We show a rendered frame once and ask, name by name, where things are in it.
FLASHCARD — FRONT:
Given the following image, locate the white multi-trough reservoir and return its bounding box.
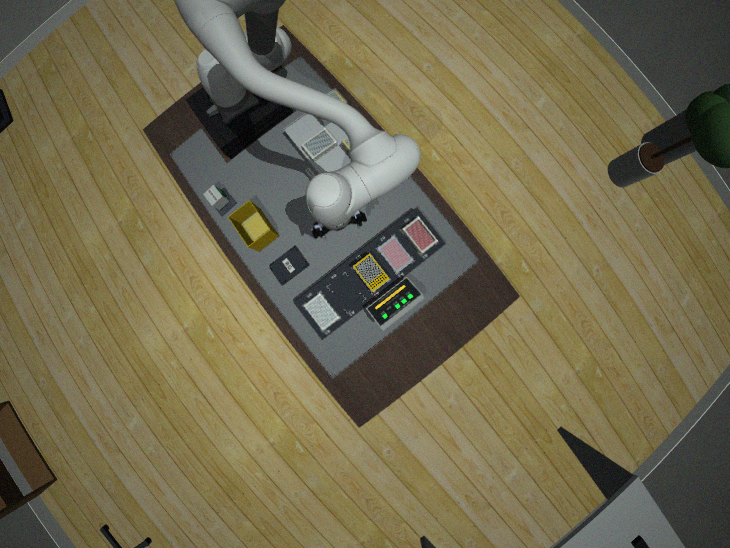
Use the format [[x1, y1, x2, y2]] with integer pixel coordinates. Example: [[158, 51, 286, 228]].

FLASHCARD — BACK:
[[302, 128, 338, 162]]

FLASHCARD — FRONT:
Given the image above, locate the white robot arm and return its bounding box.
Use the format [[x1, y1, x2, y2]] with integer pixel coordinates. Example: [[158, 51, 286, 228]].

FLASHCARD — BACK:
[[174, 0, 421, 230]]

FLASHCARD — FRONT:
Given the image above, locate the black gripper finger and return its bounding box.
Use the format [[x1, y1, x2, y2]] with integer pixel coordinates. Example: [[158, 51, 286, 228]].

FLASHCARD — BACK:
[[312, 222, 332, 241], [348, 211, 367, 229]]

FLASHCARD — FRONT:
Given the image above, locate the yellow waste bin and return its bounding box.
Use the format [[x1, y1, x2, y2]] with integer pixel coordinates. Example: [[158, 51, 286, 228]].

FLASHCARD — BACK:
[[228, 200, 279, 252]]

